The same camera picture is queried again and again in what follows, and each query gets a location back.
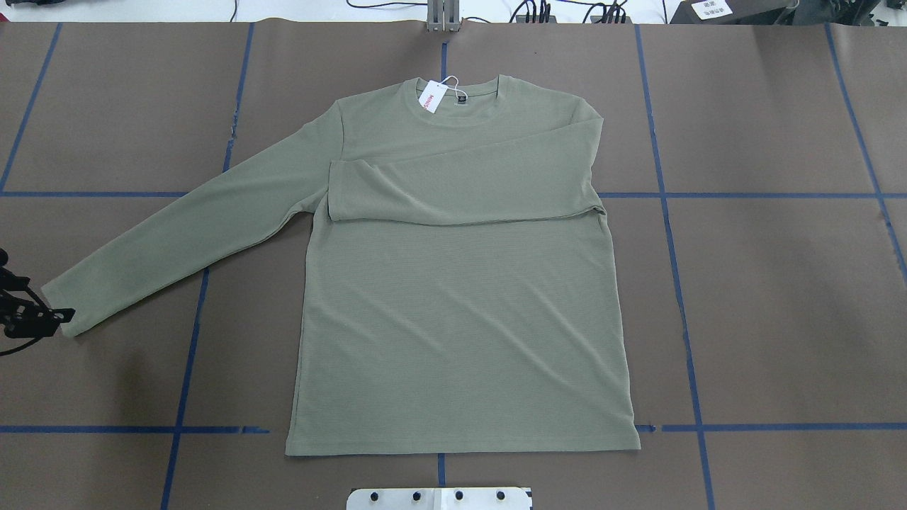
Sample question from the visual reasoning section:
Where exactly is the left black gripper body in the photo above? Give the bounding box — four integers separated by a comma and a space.
1, 249, 57, 339

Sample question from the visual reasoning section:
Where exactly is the olive green long-sleeve shirt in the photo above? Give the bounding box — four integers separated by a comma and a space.
42, 75, 641, 456

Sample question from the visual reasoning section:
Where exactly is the white red hang tag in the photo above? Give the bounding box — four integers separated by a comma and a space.
418, 80, 449, 114

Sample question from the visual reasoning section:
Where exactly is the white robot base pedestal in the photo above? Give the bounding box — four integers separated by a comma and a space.
346, 487, 534, 509

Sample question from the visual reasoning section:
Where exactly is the aluminium frame post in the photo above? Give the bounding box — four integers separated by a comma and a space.
425, 0, 462, 33

